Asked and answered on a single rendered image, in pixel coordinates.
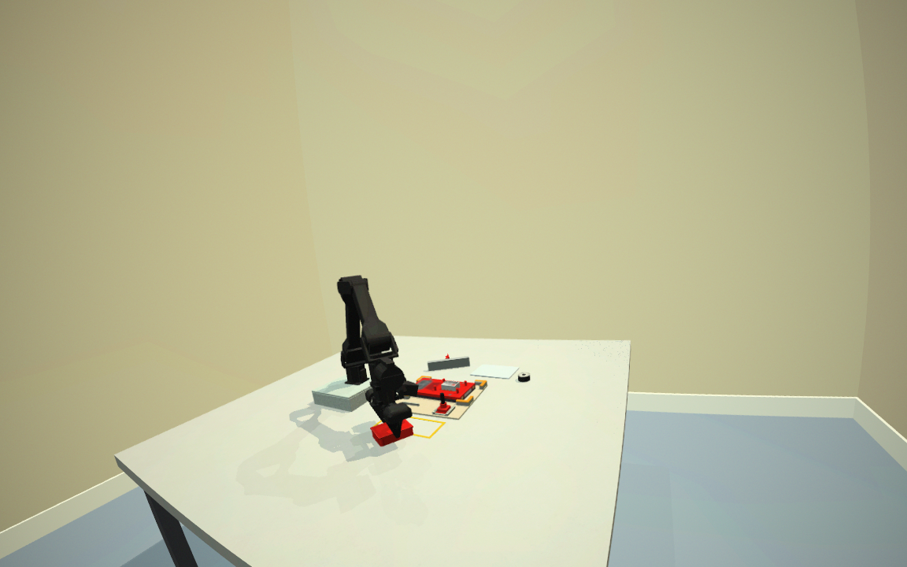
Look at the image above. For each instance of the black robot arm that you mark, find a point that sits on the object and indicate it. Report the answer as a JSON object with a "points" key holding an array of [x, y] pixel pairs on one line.
{"points": [[375, 339]]}

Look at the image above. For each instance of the dark grey flat bar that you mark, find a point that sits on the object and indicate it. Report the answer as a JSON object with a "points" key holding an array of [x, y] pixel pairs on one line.
{"points": [[449, 363]]}

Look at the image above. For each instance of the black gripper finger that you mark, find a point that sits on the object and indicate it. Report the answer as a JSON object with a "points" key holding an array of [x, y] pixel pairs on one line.
{"points": [[395, 428], [379, 411]]}

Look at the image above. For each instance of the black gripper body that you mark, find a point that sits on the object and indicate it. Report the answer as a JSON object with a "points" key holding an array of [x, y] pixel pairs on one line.
{"points": [[393, 412]]}

